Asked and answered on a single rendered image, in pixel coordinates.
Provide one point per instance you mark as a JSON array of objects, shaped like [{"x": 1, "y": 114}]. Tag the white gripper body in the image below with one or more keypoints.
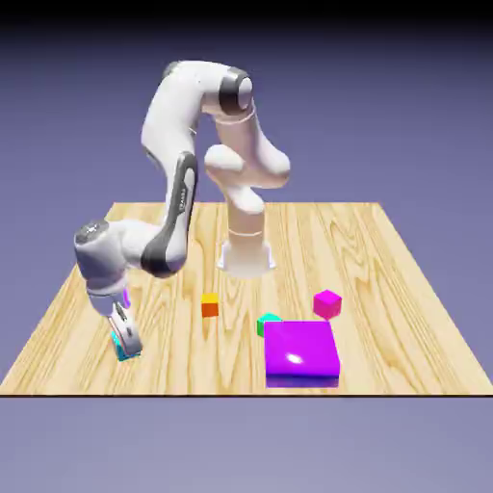
[{"x": 126, "y": 332}]

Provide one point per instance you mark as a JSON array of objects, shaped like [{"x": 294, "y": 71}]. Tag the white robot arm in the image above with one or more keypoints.
[{"x": 173, "y": 115}]

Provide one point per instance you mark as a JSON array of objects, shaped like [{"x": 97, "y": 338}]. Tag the small magenta cube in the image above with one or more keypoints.
[{"x": 327, "y": 304}]

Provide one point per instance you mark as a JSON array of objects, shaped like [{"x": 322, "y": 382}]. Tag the small orange cube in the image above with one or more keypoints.
[{"x": 210, "y": 306}]

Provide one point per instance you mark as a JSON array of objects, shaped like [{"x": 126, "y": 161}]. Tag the large purple box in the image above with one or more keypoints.
[{"x": 300, "y": 348}]

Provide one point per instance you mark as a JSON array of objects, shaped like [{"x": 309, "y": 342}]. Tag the small cyan cube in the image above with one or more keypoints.
[{"x": 122, "y": 355}]

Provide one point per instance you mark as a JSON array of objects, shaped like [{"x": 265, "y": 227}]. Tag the small green cube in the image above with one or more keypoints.
[{"x": 263, "y": 322}]

